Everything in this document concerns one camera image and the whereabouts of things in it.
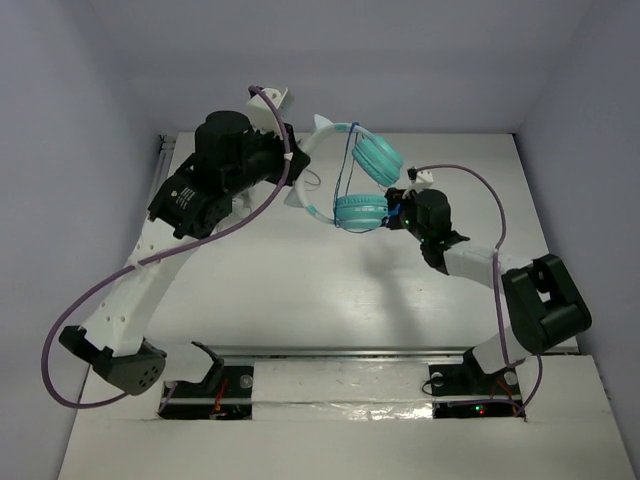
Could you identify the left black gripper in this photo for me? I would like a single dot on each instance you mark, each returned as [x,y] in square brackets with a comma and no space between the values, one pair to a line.
[293,163]

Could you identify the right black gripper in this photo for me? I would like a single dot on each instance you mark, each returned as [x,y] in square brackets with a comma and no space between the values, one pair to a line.
[393,198]

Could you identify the teal over-ear headphones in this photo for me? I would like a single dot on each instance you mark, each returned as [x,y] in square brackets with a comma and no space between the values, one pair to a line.
[369,165]

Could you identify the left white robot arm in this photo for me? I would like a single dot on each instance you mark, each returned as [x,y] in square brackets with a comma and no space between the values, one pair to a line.
[235,170]

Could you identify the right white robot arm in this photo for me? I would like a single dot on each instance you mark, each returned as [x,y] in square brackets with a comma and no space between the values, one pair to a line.
[538,304]

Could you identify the white over-ear headphones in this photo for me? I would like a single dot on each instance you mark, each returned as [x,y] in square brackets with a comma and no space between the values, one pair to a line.
[243,203]

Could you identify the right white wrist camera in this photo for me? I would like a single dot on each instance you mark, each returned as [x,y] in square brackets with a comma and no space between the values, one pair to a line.
[420,179]

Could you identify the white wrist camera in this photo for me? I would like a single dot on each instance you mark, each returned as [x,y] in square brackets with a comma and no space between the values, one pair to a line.
[420,179]
[264,104]

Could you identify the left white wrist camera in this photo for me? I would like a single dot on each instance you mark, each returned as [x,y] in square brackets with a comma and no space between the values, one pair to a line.
[264,104]

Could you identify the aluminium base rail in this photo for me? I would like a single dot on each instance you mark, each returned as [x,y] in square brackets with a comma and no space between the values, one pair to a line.
[456,393]

